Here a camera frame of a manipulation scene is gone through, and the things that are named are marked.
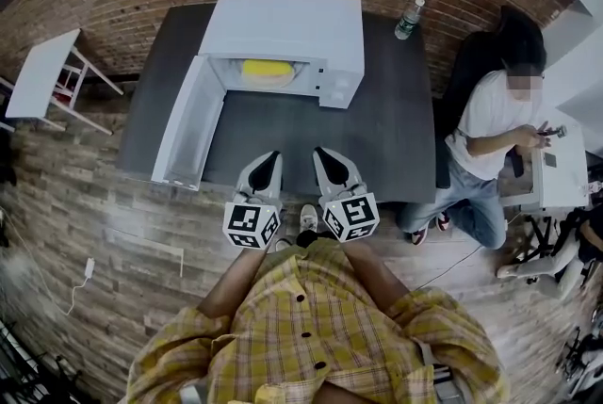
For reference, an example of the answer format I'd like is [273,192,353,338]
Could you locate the green label water bottle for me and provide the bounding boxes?
[394,0,427,41]

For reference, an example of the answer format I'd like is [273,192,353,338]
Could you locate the white stool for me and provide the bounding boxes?
[3,28,125,137]

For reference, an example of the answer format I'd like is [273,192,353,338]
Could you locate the white microwave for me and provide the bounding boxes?
[150,0,367,192]

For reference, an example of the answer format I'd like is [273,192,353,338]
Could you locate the person's right forearm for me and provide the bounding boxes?
[341,239,412,315]

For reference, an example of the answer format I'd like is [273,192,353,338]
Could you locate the person's left forearm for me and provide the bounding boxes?
[196,246,266,319]

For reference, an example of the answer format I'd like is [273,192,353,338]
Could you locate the white chair base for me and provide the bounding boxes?
[496,246,586,300]

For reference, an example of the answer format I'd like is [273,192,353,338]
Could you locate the white charger with cable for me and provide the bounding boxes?
[0,208,96,317]

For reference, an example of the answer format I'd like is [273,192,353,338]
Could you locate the white side desk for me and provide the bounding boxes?
[497,108,591,211]

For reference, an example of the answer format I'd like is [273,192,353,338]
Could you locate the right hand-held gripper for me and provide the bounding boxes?
[312,146,381,244]

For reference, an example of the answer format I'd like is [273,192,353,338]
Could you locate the yellow plaid shirt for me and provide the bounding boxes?
[124,236,511,404]

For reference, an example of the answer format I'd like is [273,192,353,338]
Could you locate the yellow corn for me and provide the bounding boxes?
[241,58,294,81]

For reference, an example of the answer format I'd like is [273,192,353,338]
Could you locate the person's white right shoe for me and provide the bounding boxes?
[299,203,319,234]

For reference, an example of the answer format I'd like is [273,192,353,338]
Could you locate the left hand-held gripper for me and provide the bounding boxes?
[221,151,285,251]

